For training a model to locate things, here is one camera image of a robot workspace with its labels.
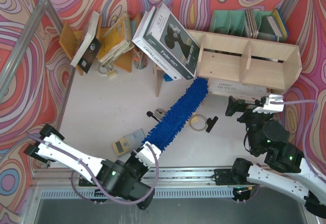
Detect blue microfiber duster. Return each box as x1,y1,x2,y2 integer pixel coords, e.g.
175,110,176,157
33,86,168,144
143,77,208,151

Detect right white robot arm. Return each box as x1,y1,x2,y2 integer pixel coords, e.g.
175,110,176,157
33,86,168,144
225,94,325,218

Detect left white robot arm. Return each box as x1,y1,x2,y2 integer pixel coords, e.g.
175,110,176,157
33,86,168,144
24,124,161,210

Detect light wooden bookshelf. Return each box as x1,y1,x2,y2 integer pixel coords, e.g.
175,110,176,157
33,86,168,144
152,29,303,105

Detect spiral notebook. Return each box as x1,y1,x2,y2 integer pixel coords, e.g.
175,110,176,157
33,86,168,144
208,79,271,101

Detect black binder clip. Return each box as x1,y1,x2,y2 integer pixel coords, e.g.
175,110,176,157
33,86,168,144
205,116,219,133

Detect masking tape roll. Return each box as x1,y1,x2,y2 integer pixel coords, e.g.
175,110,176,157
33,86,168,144
188,114,208,132

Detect beige black stapler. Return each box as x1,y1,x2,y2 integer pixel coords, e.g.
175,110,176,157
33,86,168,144
154,108,166,118

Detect brown notebooks in organizer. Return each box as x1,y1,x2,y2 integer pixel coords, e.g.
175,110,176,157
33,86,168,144
246,8,259,39

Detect green desk organizer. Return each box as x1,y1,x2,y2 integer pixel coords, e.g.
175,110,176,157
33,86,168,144
209,9,279,42

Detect white Czekolada book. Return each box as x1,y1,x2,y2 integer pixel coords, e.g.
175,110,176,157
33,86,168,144
132,7,181,80

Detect blue yellow book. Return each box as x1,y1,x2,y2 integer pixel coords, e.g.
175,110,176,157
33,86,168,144
267,8,289,42

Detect Twins story book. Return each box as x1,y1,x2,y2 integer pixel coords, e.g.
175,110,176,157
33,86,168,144
141,4,200,80

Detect pens in cup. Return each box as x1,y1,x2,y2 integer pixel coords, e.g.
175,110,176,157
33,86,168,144
132,50,147,70

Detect yellow calculator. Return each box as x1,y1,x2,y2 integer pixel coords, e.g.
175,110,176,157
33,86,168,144
112,129,145,157

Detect stack of yellow books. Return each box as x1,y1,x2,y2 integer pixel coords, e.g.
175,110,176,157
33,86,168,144
98,12,134,66

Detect brass padlock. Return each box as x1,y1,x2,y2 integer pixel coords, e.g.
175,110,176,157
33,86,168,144
98,65,117,78

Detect black white paperback book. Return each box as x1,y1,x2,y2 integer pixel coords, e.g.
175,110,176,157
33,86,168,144
70,11,102,73

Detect yellow wooden book stand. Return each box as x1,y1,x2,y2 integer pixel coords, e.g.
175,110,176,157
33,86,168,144
59,16,132,73

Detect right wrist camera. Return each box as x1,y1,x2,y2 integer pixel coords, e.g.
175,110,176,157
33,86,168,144
253,94,284,114

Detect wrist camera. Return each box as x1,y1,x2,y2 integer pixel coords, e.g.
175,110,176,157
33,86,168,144
253,94,284,114
135,142,162,168

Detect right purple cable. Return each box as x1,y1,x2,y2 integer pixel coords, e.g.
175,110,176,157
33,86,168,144
271,99,326,181

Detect purple cable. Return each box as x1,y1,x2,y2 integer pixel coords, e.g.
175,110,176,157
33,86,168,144
26,132,160,206
271,99,326,181

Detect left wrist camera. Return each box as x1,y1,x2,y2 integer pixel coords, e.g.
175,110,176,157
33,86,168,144
135,142,162,168

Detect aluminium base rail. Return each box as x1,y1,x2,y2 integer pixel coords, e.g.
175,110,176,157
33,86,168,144
31,167,308,202

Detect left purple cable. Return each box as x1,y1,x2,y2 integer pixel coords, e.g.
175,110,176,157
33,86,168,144
26,132,160,206

